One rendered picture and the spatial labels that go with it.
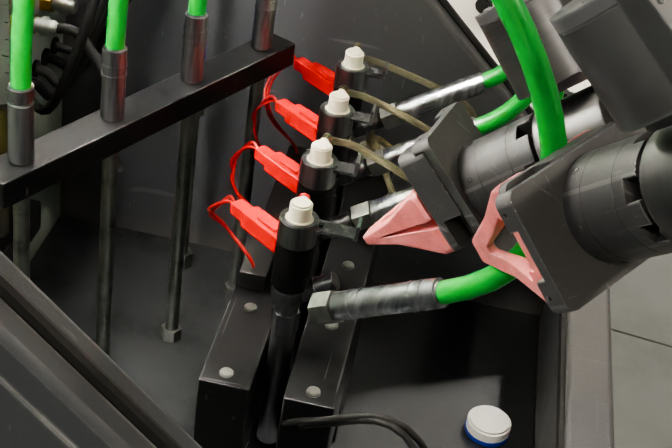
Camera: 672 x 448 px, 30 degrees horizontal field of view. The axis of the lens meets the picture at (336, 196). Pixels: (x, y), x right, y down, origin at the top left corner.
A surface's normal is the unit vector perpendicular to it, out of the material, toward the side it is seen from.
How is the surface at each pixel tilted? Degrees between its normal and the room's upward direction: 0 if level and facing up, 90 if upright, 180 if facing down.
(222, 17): 90
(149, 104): 0
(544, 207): 46
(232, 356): 0
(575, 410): 0
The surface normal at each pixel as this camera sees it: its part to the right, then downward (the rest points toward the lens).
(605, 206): -0.87, 0.16
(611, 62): -0.60, 0.49
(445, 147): 0.73, -0.36
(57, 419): -0.17, 0.53
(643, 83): -0.39, 0.37
